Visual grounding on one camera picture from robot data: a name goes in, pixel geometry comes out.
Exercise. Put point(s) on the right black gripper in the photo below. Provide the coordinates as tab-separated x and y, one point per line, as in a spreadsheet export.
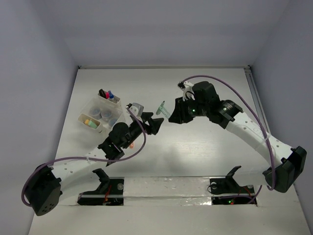
179	115

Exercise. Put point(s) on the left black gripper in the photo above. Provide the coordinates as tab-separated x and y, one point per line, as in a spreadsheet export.
154	124

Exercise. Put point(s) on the dark green marker pen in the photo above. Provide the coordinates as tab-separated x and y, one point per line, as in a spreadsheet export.
162	109

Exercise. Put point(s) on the paperclip jar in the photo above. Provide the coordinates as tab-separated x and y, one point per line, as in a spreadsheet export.
106	114
95	112

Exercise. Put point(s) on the clear blue spray bottle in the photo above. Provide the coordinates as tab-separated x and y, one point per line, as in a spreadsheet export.
111	96

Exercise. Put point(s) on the pink black highlighter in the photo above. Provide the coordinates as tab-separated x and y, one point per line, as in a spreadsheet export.
103	94

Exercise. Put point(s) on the green marker cap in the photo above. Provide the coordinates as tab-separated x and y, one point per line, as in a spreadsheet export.
91	124

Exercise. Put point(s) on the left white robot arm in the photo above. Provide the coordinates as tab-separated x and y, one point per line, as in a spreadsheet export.
49	181

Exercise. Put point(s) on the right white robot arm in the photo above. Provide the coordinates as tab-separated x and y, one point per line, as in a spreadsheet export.
286	163

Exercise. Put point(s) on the white perforated organizer box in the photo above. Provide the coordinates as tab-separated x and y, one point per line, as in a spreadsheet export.
104	127

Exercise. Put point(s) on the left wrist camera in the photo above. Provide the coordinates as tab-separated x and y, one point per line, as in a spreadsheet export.
136	109

